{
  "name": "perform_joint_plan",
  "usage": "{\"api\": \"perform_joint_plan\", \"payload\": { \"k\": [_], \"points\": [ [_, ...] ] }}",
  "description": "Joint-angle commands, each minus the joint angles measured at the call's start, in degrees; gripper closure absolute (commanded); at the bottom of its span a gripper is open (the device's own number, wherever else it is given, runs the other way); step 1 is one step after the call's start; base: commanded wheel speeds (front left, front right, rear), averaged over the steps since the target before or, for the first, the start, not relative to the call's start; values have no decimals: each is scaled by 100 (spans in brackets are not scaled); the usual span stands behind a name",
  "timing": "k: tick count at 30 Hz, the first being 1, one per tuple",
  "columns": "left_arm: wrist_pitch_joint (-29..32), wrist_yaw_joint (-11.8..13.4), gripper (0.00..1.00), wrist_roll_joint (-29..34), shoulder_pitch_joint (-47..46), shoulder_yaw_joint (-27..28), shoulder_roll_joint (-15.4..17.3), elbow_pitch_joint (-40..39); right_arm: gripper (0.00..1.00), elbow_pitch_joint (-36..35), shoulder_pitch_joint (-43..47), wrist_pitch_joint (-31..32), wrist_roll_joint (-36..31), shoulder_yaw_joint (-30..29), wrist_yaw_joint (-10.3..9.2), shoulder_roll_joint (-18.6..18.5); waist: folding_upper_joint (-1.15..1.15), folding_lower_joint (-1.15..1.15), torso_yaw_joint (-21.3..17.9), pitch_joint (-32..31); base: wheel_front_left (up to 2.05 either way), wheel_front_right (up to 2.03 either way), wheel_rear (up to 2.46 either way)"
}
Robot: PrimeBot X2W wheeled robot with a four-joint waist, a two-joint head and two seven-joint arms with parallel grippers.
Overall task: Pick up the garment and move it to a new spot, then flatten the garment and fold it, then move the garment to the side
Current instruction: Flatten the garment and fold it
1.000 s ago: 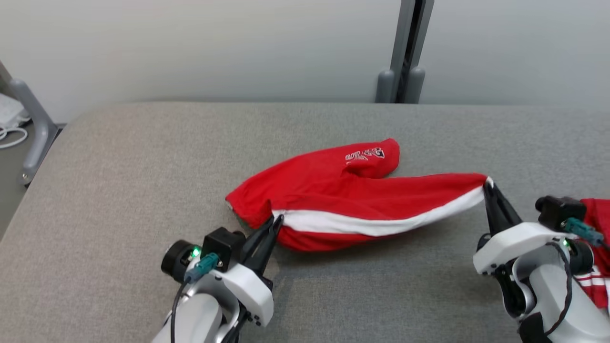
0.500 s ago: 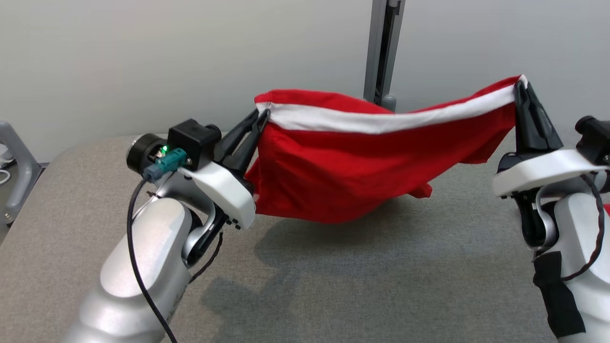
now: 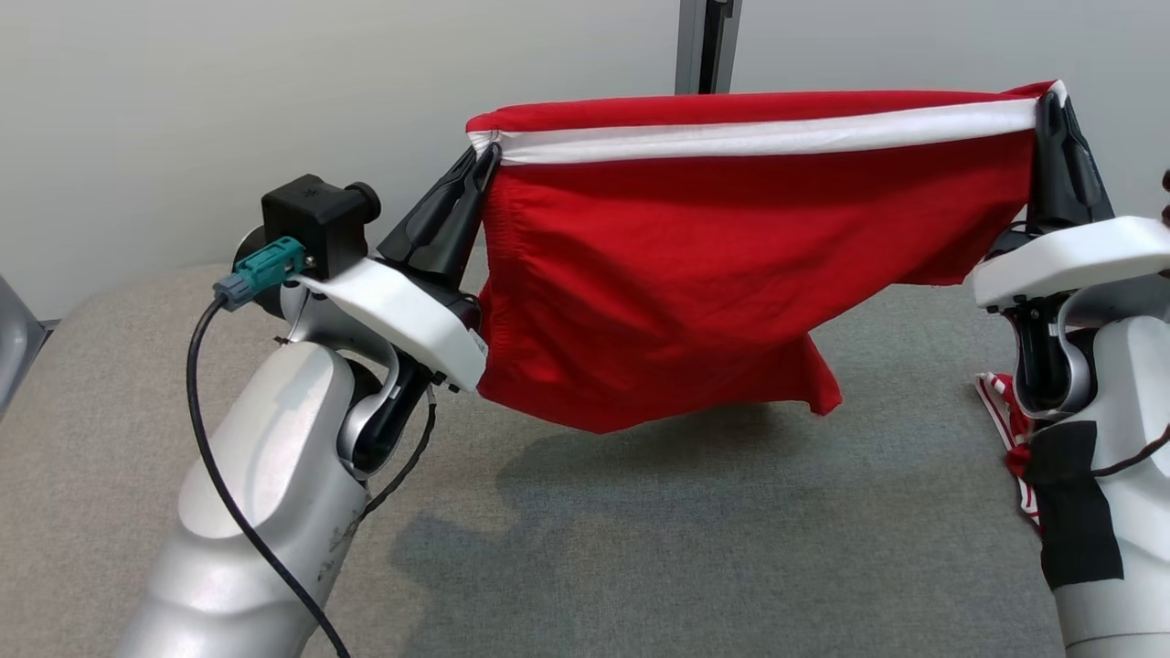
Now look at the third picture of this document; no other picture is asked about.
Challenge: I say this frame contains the grey partition post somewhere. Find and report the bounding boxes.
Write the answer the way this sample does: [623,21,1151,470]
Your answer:
[675,0,743,96]

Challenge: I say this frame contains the left cable with teal connector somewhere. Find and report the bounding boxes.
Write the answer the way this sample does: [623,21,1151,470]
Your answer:
[186,237,353,658]

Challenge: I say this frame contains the red shorts with white trim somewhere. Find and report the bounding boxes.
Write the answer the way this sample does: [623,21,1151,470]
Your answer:
[466,80,1069,435]

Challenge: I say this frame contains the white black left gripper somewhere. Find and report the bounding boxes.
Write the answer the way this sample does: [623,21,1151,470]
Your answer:
[297,146,502,394]

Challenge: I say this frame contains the thin dark right arm cable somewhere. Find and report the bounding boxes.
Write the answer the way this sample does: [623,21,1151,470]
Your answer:
[1092,425,1170,478]

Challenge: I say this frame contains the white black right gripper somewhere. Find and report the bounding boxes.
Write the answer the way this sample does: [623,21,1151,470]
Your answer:
[973,91,1170,312]

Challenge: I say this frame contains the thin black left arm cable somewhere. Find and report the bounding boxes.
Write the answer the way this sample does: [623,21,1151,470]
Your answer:
[356,384,438,526]

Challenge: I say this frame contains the grey side rail handle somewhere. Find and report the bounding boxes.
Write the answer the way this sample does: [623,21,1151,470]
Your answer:
[0,274,48,417]

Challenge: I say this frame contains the red white basketball jersey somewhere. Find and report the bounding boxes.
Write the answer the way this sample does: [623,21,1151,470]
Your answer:
[976,370,1043,531]

